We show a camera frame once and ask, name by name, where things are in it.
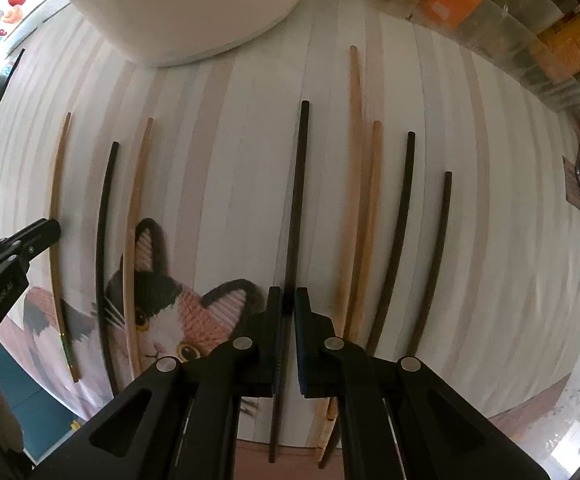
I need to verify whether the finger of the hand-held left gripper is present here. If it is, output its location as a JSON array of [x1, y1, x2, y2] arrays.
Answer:
[[0, 218, 61, 333]]

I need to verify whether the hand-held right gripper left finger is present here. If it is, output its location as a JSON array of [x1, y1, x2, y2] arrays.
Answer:
[[30, 286, 285, 480]]

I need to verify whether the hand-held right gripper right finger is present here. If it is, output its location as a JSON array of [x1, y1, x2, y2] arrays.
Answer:
[[295, 287, 551, 480]]

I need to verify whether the light wooden chopstick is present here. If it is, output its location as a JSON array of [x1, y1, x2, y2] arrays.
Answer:
[[315, 45, 363, 466], [318, 120, 385, 470], [50, 112, 81, 383], [122, 117, 154, 378]]

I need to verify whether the dark wooden chopstick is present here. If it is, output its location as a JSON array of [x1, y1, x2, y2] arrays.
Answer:
[[367, 131, 417, 356], [96, 141, 120, 393], [268, 101, 311, 463], [408, 171, 453, 357]]

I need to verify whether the white round dish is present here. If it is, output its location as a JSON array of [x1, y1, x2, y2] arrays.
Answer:
[[37, 0, 305, 67]]

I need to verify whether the striped cat printed mat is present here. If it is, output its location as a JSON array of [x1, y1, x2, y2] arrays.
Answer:
[[0, 0, 580, 448]]

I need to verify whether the colourful fruit wall poster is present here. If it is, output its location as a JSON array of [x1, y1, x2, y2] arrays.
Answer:
[[0, 0, 70, 76]]

